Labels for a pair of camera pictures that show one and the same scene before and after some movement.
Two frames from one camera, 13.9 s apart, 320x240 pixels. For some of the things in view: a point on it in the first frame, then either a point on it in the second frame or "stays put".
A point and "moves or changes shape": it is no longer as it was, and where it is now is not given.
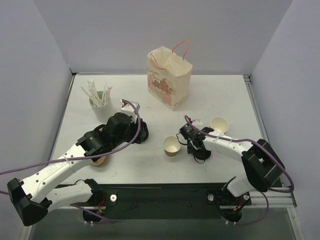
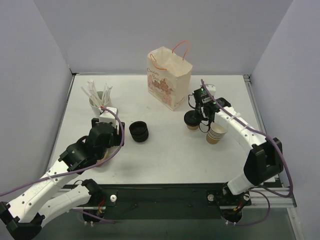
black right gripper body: x=197 y=152 to x=203 y=116
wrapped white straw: x=91 y=97 stays put
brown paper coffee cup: x=172 y=145 moves or changes shape
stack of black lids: x=143 y=133 stays put
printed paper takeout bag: x=168 y=75 stays put
